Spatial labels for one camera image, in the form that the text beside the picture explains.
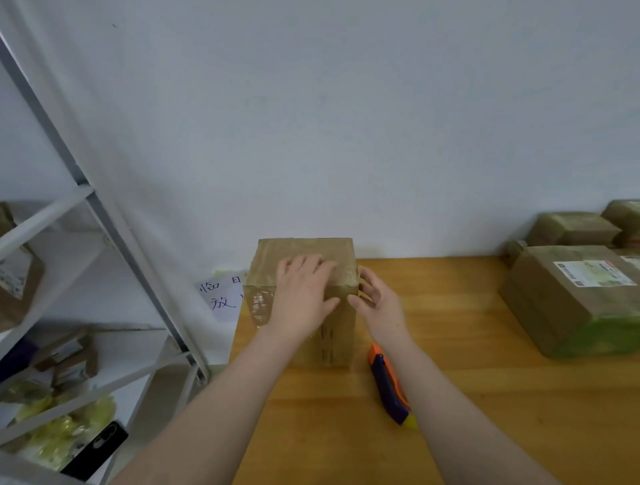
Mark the person's right hand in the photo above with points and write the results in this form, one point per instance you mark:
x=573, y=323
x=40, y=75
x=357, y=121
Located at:
x=382, y=315

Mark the person's left hand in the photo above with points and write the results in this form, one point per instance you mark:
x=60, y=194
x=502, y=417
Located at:
x=305, y=298

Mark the stack of cardboard boxes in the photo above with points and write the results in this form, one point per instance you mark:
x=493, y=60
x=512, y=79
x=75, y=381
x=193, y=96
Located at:
x=340, y=345

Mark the blue orange tape dispenser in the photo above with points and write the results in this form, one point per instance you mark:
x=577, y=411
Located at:
x=392, y=385

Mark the box barcode label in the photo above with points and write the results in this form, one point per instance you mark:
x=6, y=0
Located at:
x=512, y=252

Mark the large green-printed cardboard box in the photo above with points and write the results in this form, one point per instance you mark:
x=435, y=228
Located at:
x=570, y=300

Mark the small open-flap cardboard box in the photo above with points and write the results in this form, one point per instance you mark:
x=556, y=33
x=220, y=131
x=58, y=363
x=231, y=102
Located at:
x=572, y=228

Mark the squat red-printed cardboard box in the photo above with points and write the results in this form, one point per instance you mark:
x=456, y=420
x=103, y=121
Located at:
x=625, y=220

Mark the person's right forearm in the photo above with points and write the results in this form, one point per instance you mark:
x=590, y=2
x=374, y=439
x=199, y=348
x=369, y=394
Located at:
x=460, y=425

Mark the person's left forearm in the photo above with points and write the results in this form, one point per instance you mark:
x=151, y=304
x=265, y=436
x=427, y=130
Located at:
x=200, y=425

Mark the wooden table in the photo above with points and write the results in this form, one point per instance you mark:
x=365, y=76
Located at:
x=520, y=400

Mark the small open carton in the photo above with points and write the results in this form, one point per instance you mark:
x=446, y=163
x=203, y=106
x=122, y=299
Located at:
x=62, y=358

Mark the black mobile phone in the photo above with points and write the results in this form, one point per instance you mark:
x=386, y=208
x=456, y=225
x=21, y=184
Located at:
x=95, y=450

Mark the yellow plastic bag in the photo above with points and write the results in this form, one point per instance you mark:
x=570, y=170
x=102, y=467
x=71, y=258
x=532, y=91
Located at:
x=65, y=425

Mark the grey metal shelf rack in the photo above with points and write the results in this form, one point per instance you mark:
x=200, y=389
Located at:
x=45, y=205

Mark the large worn shelf carton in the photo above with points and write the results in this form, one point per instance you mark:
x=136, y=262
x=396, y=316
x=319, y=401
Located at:
x=18, y=280

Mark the white paper wall sign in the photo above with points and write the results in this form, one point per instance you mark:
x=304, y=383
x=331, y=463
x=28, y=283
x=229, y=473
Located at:
x=222, y=295

